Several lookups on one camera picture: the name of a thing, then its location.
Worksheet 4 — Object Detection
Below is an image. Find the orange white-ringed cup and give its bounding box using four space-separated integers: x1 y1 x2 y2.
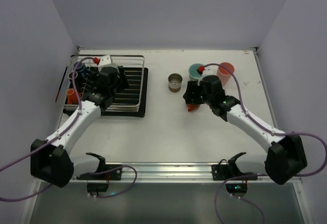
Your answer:
186 104 200 112

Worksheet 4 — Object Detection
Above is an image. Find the large green mug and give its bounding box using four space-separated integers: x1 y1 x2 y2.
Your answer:
189 63 203 81

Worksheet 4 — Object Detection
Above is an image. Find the white brown cup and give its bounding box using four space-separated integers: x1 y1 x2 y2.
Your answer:
168 73 183 92

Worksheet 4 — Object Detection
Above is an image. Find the pink plastic cup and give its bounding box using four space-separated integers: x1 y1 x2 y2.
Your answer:
217 62 235 86

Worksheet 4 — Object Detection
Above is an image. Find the black cup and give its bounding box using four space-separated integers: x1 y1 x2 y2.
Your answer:
68 71 83 89

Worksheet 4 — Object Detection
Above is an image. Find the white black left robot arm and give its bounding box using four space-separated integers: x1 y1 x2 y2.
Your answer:
30 64 129 187

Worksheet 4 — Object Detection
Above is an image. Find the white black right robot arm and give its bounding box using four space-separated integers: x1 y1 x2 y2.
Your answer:
183 75 308 185

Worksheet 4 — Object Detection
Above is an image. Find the black drip tray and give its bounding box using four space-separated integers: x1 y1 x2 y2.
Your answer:
103 67 149 118

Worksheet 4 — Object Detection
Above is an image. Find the blue cup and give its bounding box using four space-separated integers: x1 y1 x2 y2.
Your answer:
74 62 88 79

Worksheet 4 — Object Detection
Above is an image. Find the orange mug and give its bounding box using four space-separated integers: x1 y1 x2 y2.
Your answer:
66 88 80 105

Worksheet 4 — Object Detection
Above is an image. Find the right black controller box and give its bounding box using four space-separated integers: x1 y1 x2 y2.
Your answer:
225 183 248 197

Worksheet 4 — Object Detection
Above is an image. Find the black controller box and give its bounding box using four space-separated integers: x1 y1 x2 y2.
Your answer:
86 183 109 195
225 183 248 197

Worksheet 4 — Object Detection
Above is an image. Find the left black controller box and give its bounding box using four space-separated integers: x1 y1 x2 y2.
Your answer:
86 183 109 195

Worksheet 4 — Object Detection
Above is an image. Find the metal wire dish rack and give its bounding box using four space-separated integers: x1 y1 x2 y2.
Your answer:
56 55 149 117

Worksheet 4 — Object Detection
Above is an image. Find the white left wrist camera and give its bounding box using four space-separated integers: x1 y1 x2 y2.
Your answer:
98 55 112 70

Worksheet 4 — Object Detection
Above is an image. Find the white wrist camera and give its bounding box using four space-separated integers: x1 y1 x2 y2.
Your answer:
98 55 112 70
197 66 215 86

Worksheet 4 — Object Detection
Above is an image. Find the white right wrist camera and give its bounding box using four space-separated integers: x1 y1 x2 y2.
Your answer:
197 66 215 86

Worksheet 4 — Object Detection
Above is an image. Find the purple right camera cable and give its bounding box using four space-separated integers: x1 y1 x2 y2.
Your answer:
196 63 327 178

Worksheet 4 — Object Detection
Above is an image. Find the aluminium right side rail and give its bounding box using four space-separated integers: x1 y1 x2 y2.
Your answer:
251 47 279 129

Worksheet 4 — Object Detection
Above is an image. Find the aluminium rail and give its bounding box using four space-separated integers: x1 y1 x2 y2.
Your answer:
251 47 279 129
68 161 299 184

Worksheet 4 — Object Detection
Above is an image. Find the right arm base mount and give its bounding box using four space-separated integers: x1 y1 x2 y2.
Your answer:
211 158 258 181

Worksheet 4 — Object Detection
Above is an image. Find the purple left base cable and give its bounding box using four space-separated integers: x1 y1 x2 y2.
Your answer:
88 165 138 199

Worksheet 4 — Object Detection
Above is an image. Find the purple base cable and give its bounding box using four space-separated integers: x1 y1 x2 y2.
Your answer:
88 165 138 199
214 173 269 224

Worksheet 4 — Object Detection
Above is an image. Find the aluminium front rail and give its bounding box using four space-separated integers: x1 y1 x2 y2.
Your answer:
68 161 299 184

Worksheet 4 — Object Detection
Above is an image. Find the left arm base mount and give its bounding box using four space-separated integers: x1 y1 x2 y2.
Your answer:
77 164 122 181

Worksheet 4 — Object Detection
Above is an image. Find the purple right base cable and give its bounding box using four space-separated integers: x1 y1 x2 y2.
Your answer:
214 173 269 224

